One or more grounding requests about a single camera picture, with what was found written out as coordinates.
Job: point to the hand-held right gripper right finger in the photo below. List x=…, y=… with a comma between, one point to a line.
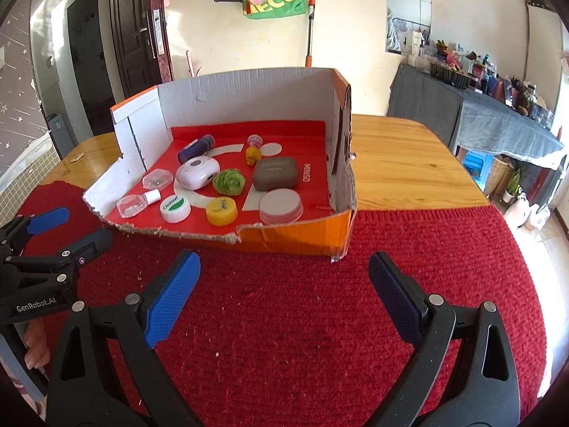
x=395, y=296

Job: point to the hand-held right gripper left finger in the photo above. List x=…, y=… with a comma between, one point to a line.
x=171, y=298

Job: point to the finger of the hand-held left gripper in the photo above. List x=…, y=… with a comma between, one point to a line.
x=89, y=247
x=44, y=221

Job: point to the small clear bottle white cap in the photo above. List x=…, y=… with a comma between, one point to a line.
x=133, y=205

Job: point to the white green Cestbon cap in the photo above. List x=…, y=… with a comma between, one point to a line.
x=175, y=209

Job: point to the clear plastic case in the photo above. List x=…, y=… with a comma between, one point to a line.
x=158, y=179

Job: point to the yellow round jar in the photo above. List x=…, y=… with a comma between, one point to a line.
x=221, y=212

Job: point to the orange cardboard box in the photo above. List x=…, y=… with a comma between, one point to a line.
x=289, y=240

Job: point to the pink white round device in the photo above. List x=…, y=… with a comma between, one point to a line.
x=198, y=173

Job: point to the green fuzzy scrunchie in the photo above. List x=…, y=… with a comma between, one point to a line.
x=229, y=182

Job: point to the white round jar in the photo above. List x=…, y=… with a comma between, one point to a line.
x=281, y=204

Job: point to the dark blue bottle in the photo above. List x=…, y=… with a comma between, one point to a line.
x=195, y=149

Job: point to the brown eyeshadow case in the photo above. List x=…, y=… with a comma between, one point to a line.
x=275, y=173

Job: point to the person's left hand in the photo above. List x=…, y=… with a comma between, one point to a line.
x=38, y=347

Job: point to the grey bin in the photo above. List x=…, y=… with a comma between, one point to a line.
x=60, y=135

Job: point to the red knitted mat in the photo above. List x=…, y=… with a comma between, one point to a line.
x=289, y=320

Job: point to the blue plastic stool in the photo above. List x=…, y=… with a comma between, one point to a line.
x=478, y=167

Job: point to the wicker basket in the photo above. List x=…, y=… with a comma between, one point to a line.
x=498, y=175

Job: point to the grey cloth covered table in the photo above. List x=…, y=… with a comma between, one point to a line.
x=480, y=115

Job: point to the dark wooden door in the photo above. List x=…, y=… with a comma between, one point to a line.
x=138, y=31

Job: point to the black ribbed basket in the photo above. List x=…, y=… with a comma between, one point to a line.
x=450, y=75

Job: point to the row of bottles and jars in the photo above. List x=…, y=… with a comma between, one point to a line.
x=498, y=84

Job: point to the white cabinet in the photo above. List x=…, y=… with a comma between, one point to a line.
x=544, y=53

